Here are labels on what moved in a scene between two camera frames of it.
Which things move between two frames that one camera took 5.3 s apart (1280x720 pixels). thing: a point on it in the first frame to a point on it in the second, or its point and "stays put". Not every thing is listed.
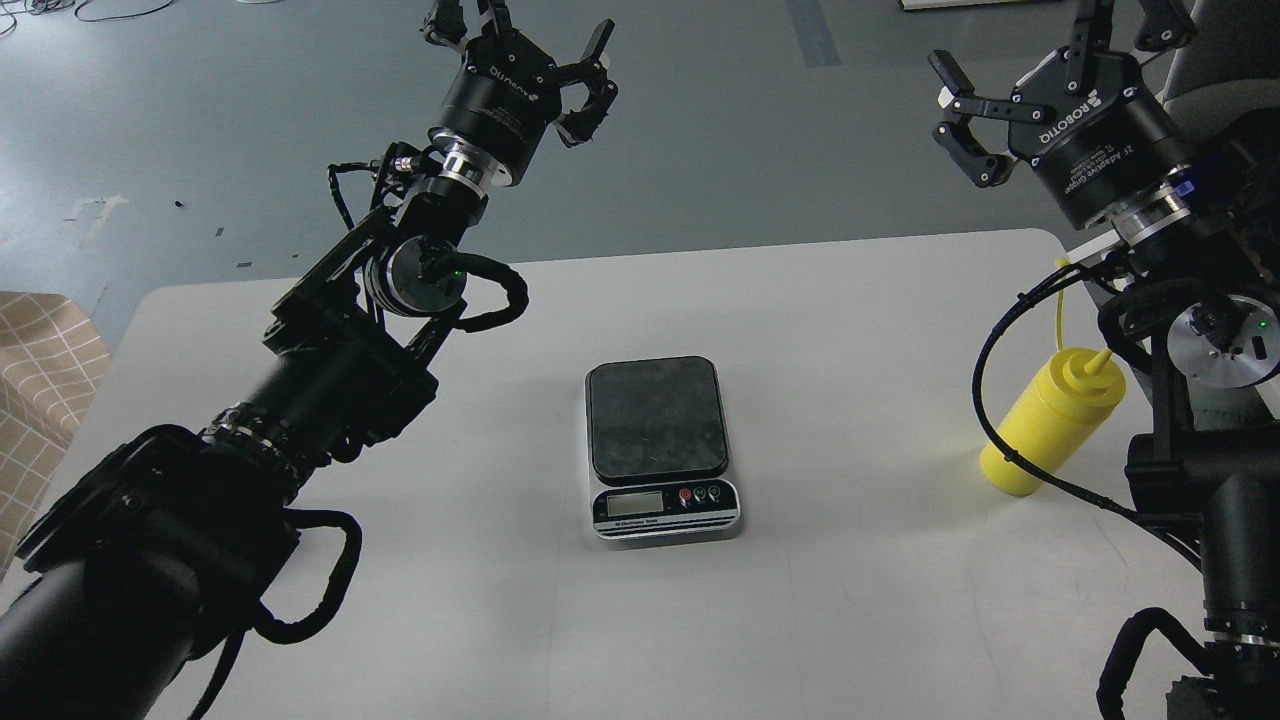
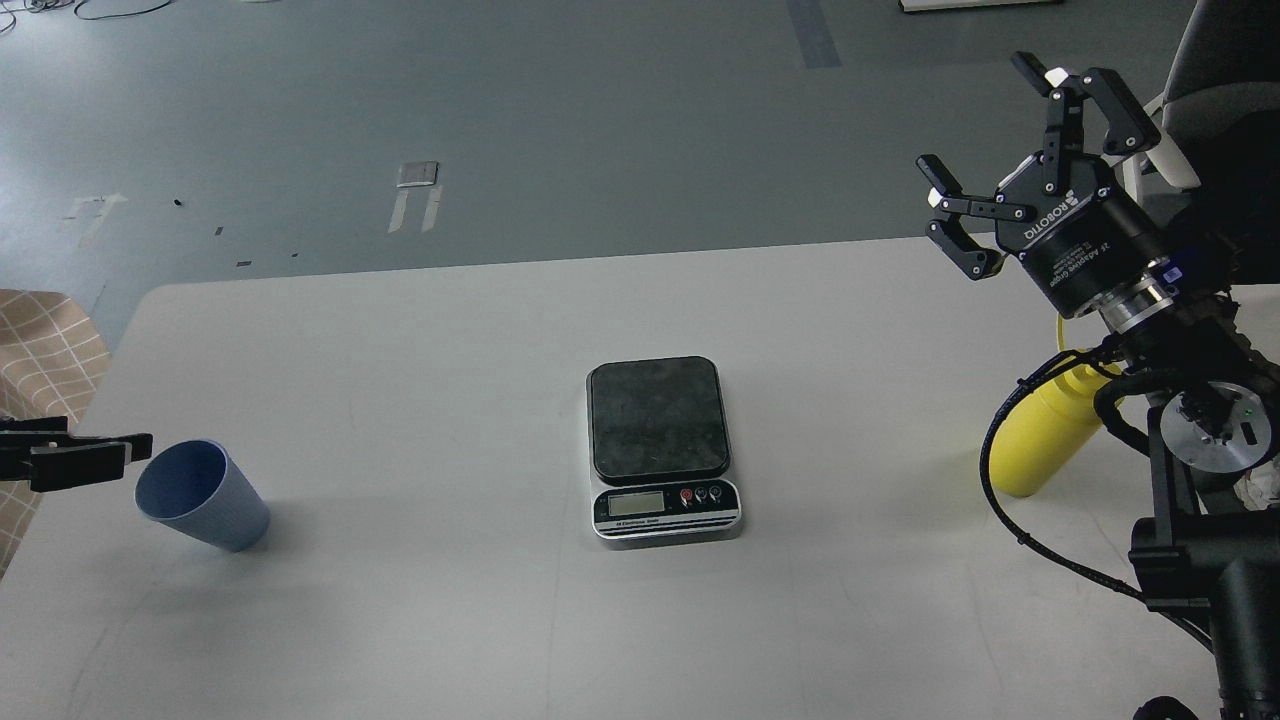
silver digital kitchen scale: (659, 452) stays put
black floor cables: (40, 7) stays put
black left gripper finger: (579, 126) to (86, 460)
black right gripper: (1107, 153) to (1084, 243)
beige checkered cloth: (53, 356) stays put
